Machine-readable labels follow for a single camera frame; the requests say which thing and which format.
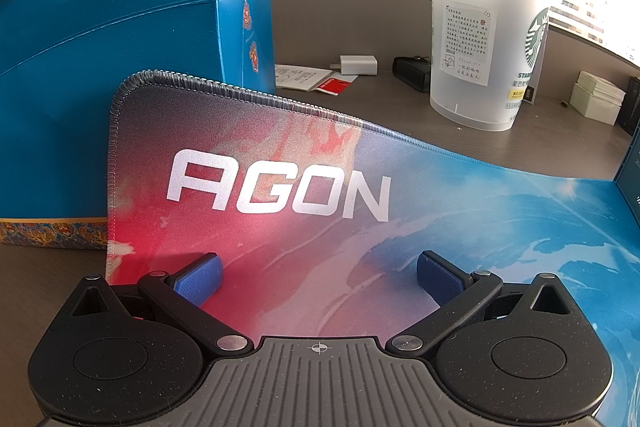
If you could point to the teal plastic storage box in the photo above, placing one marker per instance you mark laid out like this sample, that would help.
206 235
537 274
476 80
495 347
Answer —
627 177

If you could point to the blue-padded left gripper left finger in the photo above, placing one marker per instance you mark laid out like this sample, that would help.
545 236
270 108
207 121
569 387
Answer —
180 296

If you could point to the translucent Starbucks plastic cup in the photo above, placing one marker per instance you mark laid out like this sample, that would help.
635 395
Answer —
483 56

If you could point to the white stacked boxes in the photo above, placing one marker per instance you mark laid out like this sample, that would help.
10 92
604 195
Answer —
597 98

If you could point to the blue paper gift bag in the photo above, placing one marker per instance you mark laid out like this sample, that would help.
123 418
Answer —
62 62

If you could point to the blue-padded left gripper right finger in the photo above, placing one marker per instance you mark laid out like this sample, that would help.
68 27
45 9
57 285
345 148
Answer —
462 299

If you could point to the black small box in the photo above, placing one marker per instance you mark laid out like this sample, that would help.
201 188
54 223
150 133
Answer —
414 71

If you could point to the white paper booklet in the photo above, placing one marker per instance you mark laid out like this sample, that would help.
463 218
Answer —
300 78

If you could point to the red and white card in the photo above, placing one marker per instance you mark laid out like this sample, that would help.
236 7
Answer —
335 85

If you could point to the AGON printed desk mat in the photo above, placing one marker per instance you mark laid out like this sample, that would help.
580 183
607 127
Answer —
318 218

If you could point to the white power adapter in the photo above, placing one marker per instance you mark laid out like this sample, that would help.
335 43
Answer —
356 65

